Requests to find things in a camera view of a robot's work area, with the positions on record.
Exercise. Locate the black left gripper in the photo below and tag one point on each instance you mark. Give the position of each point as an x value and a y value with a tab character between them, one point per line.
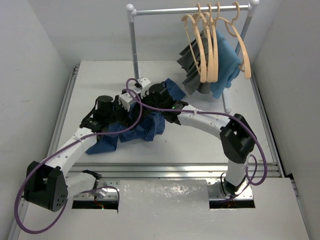
116	110

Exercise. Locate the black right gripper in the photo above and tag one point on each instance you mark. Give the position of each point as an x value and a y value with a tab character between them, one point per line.
146	112

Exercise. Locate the blue plaid shirt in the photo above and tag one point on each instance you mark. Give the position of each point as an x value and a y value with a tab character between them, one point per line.
146	129

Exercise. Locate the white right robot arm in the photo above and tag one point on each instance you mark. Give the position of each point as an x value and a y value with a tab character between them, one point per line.
236	143

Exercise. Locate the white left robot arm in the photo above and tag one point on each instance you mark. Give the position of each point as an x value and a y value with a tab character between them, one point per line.
47	184

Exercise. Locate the grey hanging garment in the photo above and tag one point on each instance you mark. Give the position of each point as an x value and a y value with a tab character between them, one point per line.
192	82

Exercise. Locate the light blue hanging garment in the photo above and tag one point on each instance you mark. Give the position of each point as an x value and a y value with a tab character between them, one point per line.
228	66

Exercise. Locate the metal clothes rack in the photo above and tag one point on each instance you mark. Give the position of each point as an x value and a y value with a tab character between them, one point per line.
190	12

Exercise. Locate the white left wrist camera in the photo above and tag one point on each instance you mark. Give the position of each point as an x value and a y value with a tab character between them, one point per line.
127	101

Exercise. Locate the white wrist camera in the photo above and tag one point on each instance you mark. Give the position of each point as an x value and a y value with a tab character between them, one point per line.
143	85
127	101

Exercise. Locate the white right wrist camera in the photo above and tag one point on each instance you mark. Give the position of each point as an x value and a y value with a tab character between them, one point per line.
143	85

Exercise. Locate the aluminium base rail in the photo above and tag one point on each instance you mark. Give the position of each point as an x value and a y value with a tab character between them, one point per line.
181	152

